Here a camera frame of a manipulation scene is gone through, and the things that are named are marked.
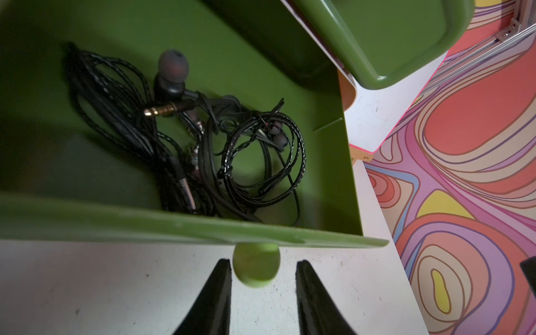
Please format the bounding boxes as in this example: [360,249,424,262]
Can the yellow pink drawer cabinet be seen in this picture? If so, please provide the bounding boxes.
[281,0,357,112]

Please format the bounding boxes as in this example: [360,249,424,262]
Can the pink framed whiteboard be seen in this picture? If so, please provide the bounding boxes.
[344,53,447,153]

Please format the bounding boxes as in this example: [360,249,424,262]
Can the green drawer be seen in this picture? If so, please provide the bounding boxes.
[0,0,390,289]
[296,0,475,90]

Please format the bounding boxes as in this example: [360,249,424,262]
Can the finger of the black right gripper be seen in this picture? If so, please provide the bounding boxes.
[520,256,536,295]

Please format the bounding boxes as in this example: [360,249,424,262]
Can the green top drawer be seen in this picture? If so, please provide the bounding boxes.
[296,0,475,90]

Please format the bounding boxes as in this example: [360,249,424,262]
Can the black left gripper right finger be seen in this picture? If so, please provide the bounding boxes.
[296,260,355,335]

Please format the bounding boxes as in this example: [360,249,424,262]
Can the black earphones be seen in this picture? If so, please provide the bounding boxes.
[62,42,215,216]
[218,111,307,210]
[145,49,302,222]

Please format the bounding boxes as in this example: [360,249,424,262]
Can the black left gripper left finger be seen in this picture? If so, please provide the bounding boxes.
[174,259,232,335]

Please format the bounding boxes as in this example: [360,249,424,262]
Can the wooden whiteboard easel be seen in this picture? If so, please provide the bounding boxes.
[350,145,374,165]

